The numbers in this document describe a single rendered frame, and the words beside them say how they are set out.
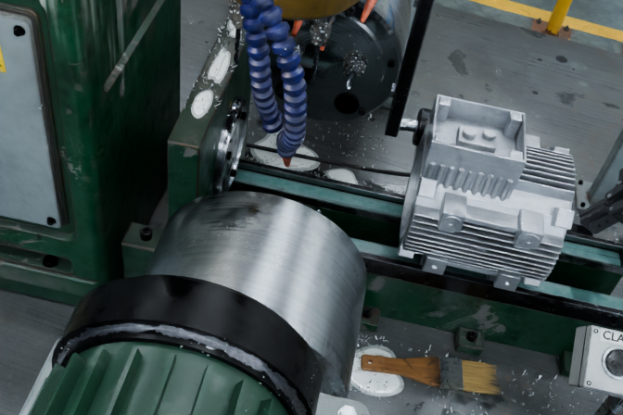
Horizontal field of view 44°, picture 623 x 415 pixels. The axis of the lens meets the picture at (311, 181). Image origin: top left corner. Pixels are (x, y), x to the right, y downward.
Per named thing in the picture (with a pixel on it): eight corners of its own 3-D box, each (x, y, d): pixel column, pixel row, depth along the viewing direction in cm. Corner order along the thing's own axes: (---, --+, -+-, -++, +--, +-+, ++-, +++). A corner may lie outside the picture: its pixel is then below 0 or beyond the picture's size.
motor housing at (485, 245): (391, 280, 108) (422, 185, 94) (404, 187, 121) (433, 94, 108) (531, 311, 107) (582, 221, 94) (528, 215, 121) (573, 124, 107)
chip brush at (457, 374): (360, 378, 110) (361, 375, 109) (361, 348, 113) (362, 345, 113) (500, 396, 111) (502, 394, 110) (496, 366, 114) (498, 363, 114)
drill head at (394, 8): (229, 137, 125) (238, 6, 107) (281, 7, 154) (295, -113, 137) (378, 170, 124) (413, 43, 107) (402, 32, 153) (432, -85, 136)
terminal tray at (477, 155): (418, 183, 100) (431, 143, 95) (425, 132, 108) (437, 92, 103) (508, 204, 100) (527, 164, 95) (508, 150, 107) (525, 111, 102)
